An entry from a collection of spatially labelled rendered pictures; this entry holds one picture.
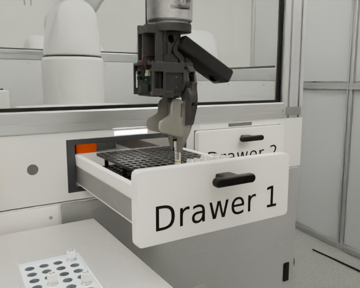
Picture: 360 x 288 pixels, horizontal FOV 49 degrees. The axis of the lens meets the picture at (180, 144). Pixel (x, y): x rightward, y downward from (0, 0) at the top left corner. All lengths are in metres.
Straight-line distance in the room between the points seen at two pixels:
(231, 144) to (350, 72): 1.65
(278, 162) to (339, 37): 2.04
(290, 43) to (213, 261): 0.64
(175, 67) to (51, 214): 0.42
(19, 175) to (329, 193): 2.23
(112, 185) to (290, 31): 0.71
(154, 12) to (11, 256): 0.46
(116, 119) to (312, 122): 2.08
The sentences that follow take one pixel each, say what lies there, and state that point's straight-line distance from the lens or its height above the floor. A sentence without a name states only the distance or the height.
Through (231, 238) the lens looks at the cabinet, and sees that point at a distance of 1.13.
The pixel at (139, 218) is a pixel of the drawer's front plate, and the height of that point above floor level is 0.86.
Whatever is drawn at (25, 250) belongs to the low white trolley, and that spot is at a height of 0.76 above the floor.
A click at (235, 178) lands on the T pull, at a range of 0.59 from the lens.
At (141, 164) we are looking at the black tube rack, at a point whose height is 0.90.
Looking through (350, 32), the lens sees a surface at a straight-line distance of 2.62.
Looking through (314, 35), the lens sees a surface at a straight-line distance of 2.85.
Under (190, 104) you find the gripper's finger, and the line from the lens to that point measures 0.65.
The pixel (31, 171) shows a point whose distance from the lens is 0.85.
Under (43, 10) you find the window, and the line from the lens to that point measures 0.87.
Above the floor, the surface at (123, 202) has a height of 0.86.
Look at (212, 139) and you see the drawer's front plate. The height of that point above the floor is 0.91.
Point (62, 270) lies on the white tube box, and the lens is 0.59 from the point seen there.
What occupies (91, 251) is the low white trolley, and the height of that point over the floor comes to 0.76.
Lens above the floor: 1.05
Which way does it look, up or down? 9 degrees down
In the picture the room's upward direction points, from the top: straight up
